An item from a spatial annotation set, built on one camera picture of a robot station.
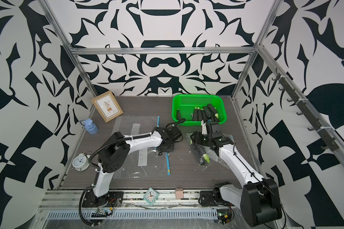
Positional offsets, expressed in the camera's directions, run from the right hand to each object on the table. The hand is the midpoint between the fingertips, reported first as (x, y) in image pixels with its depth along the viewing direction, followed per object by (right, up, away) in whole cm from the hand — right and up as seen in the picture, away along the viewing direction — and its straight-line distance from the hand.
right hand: (194, 134), depth 85 cm
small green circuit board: (-47, -34, -17) cm, 61 cm away
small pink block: (-9, -29, -10) cm, 32 cm away
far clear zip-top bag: (-42, +4, +17) cm, 46 cm away
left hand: (-15, -8, +7) cm, 19 cm away
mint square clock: (-24, -30, -11) cm, 40 cm away
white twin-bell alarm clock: (-65, -16, -3) cm, 67 cm away
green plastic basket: (+4, +16, +24) cm, 29 cm away
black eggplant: (+3, -10, +1) cm, 10 cm away
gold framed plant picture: (-58, +17, +16) cm, 63 cm away
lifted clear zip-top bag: (+10, -12, +2) cm, 16 cm away
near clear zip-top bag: (-27, -18, +2) cm, 32 cm away
